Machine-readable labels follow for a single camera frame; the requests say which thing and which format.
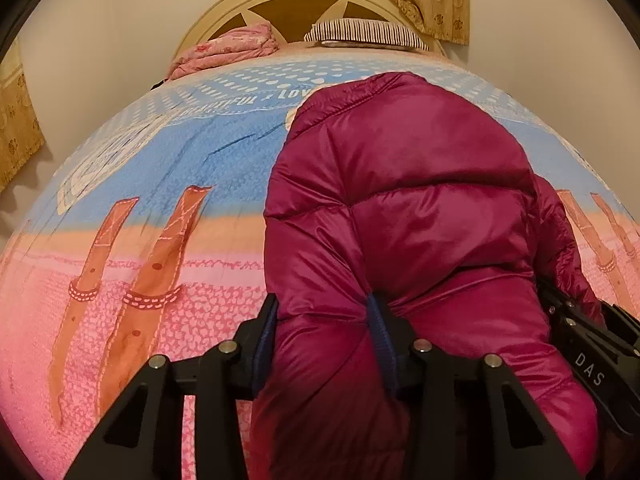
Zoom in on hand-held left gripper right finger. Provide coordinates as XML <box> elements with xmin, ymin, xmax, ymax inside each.
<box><xmin>366</xmin><ymin>292</ymin><xmax>581</xmax><ymax>480</ymax></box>

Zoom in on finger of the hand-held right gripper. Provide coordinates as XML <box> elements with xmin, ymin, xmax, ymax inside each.
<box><xmin>536</xmin><ymin>275</ymin><xmax>578</xmax><ymax>323</ymax></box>

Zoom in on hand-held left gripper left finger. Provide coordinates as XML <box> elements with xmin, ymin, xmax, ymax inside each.
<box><xmin>65</xmin><ymin>292</ymin><xmax>279</xmax><ymax>480</ymax></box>

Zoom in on magenta puffer jacket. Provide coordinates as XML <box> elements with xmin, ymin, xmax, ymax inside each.
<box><xmin>250</xmin><ymin>72</ymin><xmax>608</xmax><ymax>480</ymax></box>

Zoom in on blue and pink printed bedsheet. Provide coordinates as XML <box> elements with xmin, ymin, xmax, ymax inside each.
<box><xmin>0</xmin><ymin>52</ymin><xmax>640</xmax><ymax>480</ymax></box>

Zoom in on pink folded blanket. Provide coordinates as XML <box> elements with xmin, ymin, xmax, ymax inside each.
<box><xmin>167</xmin><ymin>22</ymin><xmax>278</xmax><ymax>81</ymax></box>

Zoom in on striped pillow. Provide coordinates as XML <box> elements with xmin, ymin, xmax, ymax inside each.
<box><xmin>304</xmin><ymin>17</ymin><xmax>431</xmax><ymax>52</ymax></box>

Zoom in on beige patterned side curtain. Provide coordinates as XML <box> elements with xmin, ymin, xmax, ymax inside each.
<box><xmin>0</xmin><ymin>42</ymin><xmax>46</xmax><ymax>193</ymax></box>

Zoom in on cream wooden headboard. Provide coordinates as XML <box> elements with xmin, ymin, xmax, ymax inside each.
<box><xmin>172</xmin><ymin>0</ymin><xmax>446</xmax><ymax>66</ymax></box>

